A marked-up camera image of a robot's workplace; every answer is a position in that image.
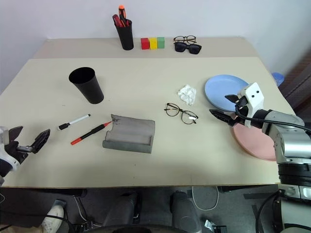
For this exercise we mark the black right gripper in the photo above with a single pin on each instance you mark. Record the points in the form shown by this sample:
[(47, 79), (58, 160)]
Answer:
[(243, 110)]

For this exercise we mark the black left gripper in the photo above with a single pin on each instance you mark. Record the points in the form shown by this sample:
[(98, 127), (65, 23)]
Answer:
[(17, 153)]

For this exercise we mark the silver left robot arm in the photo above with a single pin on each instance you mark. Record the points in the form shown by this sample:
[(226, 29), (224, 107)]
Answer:
[(3, 170)]

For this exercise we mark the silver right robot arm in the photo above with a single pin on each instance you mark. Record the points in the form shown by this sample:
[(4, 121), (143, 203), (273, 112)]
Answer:
[(289, 145)]

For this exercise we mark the blue plastic plate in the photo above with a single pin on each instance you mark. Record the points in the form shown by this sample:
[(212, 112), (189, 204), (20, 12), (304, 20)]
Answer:
[(221, 88)]

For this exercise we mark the crumpled white tissue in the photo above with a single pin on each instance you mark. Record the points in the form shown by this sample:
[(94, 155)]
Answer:
[(187, 94)]

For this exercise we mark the pink plastic plate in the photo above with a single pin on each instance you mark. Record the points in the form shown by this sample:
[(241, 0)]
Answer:
[(255, 143)]

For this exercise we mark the white marker with black cap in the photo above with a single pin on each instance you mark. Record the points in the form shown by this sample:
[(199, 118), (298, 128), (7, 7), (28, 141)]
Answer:
[(75, 120)]

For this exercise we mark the blue water bottle top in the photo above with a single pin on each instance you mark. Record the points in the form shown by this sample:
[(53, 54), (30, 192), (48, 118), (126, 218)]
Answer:
[(278, 78)]

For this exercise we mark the black pen with red ends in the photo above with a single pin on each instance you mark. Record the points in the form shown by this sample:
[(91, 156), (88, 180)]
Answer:
[(90, 133)]

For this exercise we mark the brown wooden cabinet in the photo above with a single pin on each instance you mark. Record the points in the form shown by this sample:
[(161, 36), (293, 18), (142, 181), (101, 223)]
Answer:
[(298, 82)]

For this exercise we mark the black sunglasses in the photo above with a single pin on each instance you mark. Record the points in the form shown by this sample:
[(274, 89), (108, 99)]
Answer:
[(181, 47)]

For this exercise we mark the empty black plastic cup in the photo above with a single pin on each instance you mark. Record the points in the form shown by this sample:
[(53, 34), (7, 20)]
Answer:
[(88, 87)]

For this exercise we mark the white sneaker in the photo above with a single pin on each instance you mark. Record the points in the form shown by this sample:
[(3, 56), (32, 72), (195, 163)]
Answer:
[(53, 216)]

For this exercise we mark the green wooden block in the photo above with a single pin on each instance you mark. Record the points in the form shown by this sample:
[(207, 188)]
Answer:
[(160, 42)]

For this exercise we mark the yellow wooden block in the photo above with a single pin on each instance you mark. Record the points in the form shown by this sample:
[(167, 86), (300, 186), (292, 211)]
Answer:
[(153, 43)]

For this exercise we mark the open grey glasses case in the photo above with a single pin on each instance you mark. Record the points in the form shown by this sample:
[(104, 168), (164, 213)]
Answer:
[(131, 136)]

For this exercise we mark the red wooden block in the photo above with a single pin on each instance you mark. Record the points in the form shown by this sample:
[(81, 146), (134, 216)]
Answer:
[(144, 43)]

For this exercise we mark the dark rounded leg cover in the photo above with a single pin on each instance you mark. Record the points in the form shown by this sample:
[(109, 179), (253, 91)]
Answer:
[(184, 211)]

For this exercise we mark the black and silver floor device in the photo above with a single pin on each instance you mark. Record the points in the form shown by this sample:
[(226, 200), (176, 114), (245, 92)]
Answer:
[(215, 228)]

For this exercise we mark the black pen holder cup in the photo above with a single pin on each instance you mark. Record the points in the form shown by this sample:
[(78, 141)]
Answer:
[(126, 36)]

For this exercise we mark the orange capped black marker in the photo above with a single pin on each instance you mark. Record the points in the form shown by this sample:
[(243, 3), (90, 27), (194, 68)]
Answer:
[(121, 12)]

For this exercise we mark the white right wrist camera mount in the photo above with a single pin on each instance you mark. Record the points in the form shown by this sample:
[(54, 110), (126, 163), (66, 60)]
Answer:
[(253, 98)]

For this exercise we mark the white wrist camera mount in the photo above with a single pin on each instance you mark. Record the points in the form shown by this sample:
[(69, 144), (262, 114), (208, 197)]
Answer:
[(253, 98), (10, 163)]

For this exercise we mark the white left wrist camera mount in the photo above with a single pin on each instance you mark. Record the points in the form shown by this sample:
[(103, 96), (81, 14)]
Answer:
[(10, 163)]

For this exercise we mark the tortoise frame clear eyeglasses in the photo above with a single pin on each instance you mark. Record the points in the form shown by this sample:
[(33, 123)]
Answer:
[(173, 111)]

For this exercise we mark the thin brown frame eyeglasses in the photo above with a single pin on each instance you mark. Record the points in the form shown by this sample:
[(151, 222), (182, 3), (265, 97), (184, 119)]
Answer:
[(179, 38)]

